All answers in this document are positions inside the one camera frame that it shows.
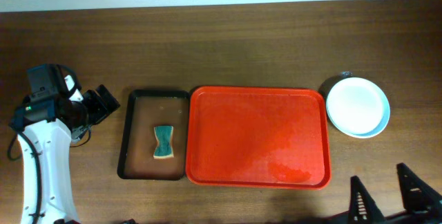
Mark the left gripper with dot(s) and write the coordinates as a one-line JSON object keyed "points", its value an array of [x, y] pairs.
{"points": [[100, 103]]}

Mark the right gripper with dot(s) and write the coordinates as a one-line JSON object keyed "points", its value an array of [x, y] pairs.
{"points": [[390, 217]]}

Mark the green yellow sponge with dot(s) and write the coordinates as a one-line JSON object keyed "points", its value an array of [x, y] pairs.
{"points": [[164, 136]]}

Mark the pale blue plate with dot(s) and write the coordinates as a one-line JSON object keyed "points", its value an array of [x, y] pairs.
{"points": [[358, 107]]}

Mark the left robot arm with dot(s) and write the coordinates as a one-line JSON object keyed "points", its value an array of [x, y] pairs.
{"points": [[47, 126]]}

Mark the black shallow water tray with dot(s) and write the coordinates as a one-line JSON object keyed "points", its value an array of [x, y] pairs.
{"points": [[147, 109]]}

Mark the red plastic tray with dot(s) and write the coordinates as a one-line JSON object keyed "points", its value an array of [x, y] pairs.
{"points": [[258, 137]]}

